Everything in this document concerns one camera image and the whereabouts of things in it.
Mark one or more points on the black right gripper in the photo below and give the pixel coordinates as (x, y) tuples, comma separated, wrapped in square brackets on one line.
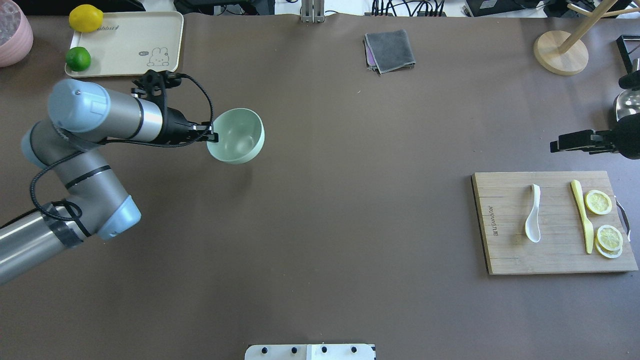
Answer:
[(629, 144)]

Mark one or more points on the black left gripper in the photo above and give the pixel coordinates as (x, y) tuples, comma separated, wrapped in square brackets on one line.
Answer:
[(175, 125)]

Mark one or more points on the mint green bowl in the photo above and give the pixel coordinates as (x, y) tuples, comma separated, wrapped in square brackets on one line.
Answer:
[(241, 136)]

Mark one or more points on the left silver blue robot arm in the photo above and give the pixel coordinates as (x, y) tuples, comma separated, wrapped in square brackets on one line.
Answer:
[(76, 194)]

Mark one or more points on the white ceramic spoon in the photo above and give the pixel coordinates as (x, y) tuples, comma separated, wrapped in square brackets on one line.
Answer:
[(532, 226)]

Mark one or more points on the pink bowl with ice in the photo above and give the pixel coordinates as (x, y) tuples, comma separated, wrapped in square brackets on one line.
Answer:
[(16, 35)]

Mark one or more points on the metal scoop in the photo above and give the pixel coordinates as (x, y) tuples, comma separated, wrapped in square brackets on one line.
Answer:
[(627, 103)]

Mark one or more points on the lemon slice upper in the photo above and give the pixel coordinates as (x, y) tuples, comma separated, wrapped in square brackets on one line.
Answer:
[(598, 202)]

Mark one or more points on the lemon slice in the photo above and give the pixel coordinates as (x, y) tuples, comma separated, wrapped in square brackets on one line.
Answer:
[(609, 241), (598, 202)]

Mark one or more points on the yellow plastic knife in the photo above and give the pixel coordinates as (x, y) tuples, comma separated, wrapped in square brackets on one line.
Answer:
[(588, 228)]

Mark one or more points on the wooden mug tree stand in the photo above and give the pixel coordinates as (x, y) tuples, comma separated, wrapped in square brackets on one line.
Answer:
[(563, 53)]

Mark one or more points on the lemon slice lower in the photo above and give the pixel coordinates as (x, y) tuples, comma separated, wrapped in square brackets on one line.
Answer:
[(609, 241)]

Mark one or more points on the wooden cutting board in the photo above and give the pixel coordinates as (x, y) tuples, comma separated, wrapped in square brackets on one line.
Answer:
[(504, 201)]

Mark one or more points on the cream rabbit tray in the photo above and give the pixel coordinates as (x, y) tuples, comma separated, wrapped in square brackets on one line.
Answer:
[(131, 43)]

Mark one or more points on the green lime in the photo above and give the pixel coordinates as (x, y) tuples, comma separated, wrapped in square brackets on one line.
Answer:
[(78, 59)]

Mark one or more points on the yellow lemon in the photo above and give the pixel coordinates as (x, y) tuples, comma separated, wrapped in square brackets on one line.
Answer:
[(85, 18)]

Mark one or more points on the grey folded cloth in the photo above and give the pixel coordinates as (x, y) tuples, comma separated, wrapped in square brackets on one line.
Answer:
[(388, 51)]

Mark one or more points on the aluminium frame post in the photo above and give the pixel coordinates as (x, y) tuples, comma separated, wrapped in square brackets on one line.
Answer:
[(312, 11)]

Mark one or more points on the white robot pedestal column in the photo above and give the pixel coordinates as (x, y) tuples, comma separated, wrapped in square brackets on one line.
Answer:
[(318, 351)]

